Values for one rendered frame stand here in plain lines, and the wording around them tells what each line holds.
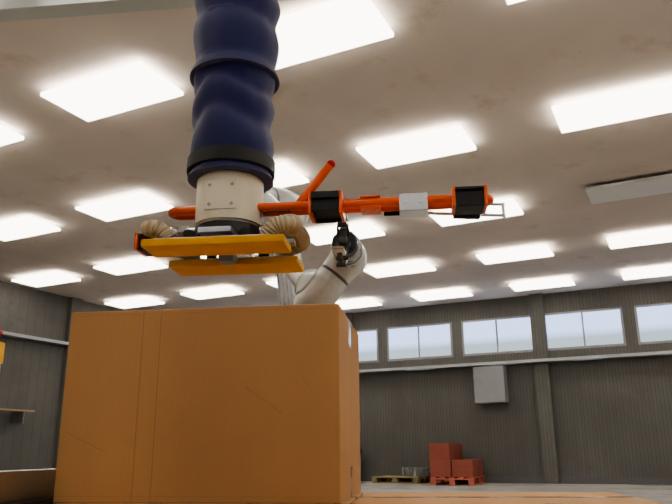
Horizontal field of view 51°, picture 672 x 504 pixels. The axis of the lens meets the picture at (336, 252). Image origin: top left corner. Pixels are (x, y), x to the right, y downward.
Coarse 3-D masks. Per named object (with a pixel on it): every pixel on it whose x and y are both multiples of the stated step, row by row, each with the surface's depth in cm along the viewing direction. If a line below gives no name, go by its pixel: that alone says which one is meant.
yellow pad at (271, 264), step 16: (208, 256) 184; (272, 256) 179; (288, 256) 177; (176, 272) 186; (192, 272) 185; (208, 272) 185; (224, 272) 185; (240, 272) 185; (256, 272) 186; (272, 272) 186; (288, 272) 186
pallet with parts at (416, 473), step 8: (408, 472) 1542; (416, 472) 1504; (424, 472) 1522; (376, 480) 1514; (384, 480) 1544; (392, 480) 1496; (400, 480) 1521; (408, 480) 1545; (416, 480) 1470; (424, 480) 1496
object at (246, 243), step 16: (144, 240) 162; (160, 240) 162; (176, 240) 161; (192, 240) 161; (208, 240) 161; (224, 240) 160; (240, 240) 160; (256, 240) 159; (272, 240) 159; (160, 256) 170; (176, 256) 170
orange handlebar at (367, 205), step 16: (176, 208) 176; (192, 208) 176; (272, 208) 173; (288, 208) 173; (304, 208) 173; (352, 208) 175; (368, 208) 171; (384, 208) 174; (432, 208) 173; (448, 208) 173
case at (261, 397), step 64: (128, 320) 153; (192, 320) 151; (256, 320) 149; (320, 320) 147; (128, 384) 149; (192, 384) 147; (256, 384) 145; (320, 384) 143; (64, 448) 147; (128, 448) 145; (192, 448) 143; (256, 448) 141; (320, 448) 140
